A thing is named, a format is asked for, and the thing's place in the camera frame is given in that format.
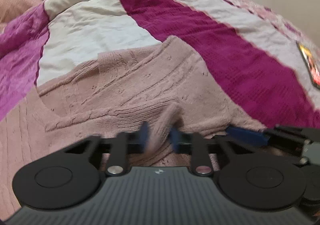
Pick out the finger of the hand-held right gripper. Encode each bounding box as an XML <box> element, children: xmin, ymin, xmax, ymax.
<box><xmin>226</xmin><ymin>125</ymin><xmax>309</xmax><ymax>158</ymax></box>

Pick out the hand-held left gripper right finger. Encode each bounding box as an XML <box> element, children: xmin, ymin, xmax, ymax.
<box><xmin>171</xmin><ymin>127</ymin><xmax>253</xmax><ymax>177</ymax></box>

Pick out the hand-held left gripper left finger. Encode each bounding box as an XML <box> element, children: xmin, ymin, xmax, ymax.
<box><xmin>64</xmin><ymin>121</ymin><xmax>150</xmax><ymax>178</ymax></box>

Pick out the pink knitted sweater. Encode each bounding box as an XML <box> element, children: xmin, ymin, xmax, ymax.
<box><xmin>0</xmin><ymin>35</ymin><xmax>265</xmax><ymax>209</ymax></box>

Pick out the colourful printed packet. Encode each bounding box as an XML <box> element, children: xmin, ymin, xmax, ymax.
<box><xmin>296</xmin><ymin>41</ymin><xmax>320</xmax><ymax>90</ymax></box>

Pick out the purple white striped bedspread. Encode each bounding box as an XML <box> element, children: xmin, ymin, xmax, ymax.
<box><xmin>0</xmin><ymin>0</ymin><xmax>320</xmax><ymax>130</ymax></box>

